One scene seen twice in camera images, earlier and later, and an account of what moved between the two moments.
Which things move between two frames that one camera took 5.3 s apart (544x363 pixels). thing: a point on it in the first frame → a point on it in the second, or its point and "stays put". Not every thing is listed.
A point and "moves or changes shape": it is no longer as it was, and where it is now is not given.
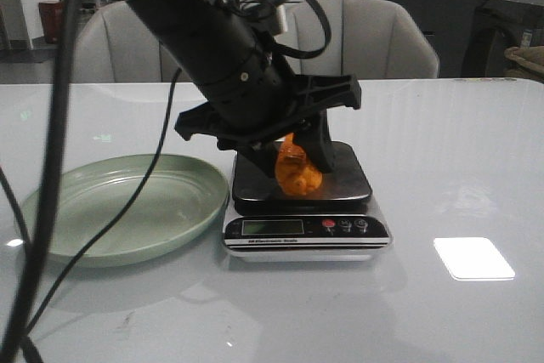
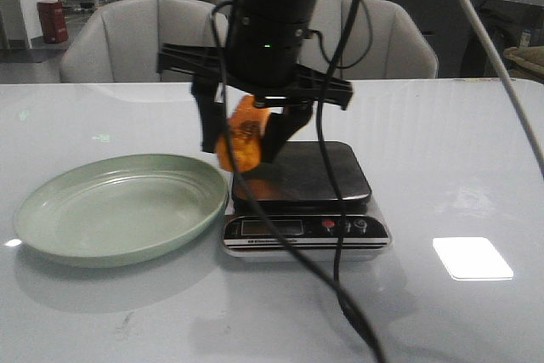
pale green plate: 178,199 stays put
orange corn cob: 294,172 moves or changes shape
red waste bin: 52,14 stays put
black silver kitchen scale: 337,222 stays put
